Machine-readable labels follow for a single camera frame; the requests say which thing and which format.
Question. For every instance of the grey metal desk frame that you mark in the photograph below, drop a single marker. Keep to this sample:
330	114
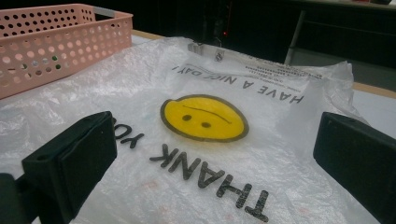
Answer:
294	40

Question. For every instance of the black stand with red light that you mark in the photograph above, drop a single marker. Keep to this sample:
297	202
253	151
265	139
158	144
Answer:
216	21

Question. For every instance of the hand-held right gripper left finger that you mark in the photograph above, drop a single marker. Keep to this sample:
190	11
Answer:
77	155

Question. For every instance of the pink perforated plastic basket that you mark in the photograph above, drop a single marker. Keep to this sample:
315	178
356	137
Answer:
68	31

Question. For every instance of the small bottle with green cap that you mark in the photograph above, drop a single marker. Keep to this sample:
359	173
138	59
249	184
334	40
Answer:
55	58

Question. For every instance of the clear plastic bag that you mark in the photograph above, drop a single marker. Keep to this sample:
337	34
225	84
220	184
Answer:
280	174

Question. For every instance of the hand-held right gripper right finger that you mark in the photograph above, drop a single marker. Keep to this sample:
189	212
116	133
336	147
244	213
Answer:
358	161

